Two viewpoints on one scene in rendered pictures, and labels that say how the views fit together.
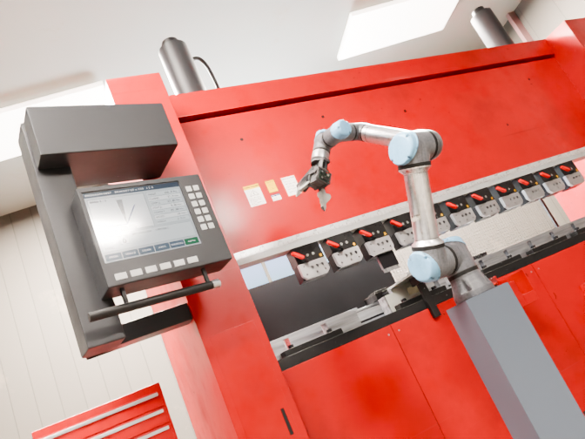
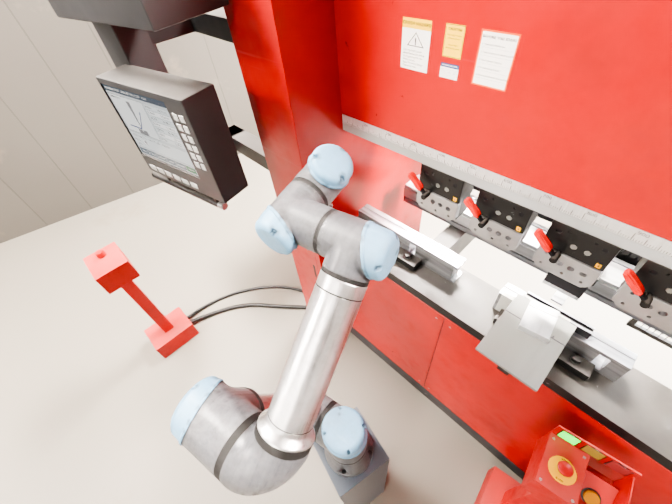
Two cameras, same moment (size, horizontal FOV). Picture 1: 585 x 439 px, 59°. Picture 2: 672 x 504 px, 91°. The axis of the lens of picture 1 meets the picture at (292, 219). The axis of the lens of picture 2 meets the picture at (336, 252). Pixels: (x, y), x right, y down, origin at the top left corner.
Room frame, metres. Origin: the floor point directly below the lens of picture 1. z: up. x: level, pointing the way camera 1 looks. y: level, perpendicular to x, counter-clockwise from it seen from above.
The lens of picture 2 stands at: (1.96, -0.73, 1.95)
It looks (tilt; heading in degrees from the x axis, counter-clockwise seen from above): 48 degrees down; 78
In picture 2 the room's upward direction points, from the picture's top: 7 degrees counter-clockwise
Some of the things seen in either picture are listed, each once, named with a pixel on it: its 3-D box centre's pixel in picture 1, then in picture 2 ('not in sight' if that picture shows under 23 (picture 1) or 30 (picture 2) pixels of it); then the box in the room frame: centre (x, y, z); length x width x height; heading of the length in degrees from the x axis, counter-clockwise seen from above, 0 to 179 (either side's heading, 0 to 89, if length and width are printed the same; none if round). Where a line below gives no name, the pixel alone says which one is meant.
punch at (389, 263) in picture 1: (387, 261); (566, 281); (2.70, -0.36, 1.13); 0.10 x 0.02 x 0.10; 117
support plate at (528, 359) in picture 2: (414, 275); (526, 337); (2.57, -0.43, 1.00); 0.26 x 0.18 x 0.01; 27
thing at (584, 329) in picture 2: not in sight; (556, 313); (2.72, -0.39, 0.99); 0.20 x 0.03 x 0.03; 117
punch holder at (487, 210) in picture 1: (480, 205); not in sight; (3.06, -1.05, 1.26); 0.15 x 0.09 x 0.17; 117
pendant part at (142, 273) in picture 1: (153, 232); (176, 134); (1.71, 0.46, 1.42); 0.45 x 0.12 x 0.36; 129
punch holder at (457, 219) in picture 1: (456, 212); not in sight; (2.96, -0.87, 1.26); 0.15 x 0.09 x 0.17; 117
